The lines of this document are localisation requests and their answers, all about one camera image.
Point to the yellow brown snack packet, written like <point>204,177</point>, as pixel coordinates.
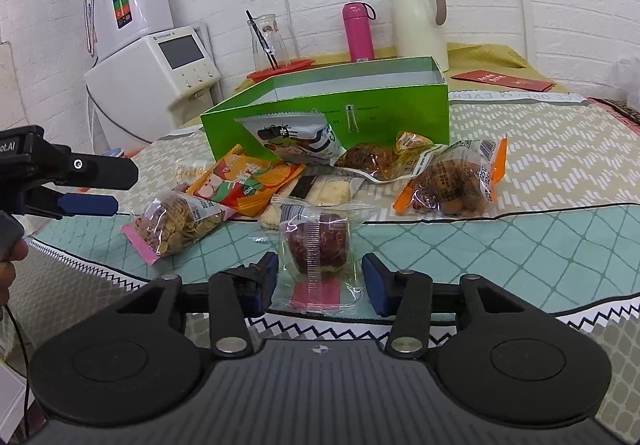
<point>370,160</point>

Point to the red envelope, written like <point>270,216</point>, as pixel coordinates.
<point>502,80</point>

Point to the clear red date packet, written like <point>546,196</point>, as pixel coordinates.
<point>317,245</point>

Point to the tall white water purifier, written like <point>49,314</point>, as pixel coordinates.
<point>127,0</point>

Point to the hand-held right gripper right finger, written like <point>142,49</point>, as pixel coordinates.
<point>374,286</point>

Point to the white appliance with screen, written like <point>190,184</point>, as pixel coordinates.
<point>155,70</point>

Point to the white thermos jug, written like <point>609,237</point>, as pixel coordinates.
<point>417,22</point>

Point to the green cardboard box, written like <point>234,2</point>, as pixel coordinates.
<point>400,100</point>

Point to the person's left hand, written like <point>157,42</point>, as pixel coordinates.
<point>9,275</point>

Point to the patterned table mat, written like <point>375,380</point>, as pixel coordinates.
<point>525,205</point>

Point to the plaid cloth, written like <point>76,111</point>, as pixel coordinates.
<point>617,107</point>

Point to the red plastic basket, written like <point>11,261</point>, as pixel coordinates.
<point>280,70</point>

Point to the clear pink-edged seed packet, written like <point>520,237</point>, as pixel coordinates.
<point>175,225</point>

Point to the pink thermos bottle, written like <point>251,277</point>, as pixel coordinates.
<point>358,32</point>

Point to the black straw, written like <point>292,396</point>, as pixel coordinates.
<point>262,40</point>

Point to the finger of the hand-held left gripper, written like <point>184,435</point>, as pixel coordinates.
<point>100,171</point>
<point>87,205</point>

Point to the white cracker packet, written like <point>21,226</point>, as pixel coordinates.
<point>325,190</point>

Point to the small pale biscuit packet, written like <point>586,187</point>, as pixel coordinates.
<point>187,172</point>

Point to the orange-edged brown snack packet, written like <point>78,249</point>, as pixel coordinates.
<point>450,185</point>

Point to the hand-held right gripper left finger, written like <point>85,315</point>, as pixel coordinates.
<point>268,277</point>

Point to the glass carafe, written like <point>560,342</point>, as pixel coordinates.
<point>270,42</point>

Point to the yellow tablecloth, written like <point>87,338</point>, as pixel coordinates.
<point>490,57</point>

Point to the white blue snack packet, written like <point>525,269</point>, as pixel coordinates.
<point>295,137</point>

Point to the red orange chip packet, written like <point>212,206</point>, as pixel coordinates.
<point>240,185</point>

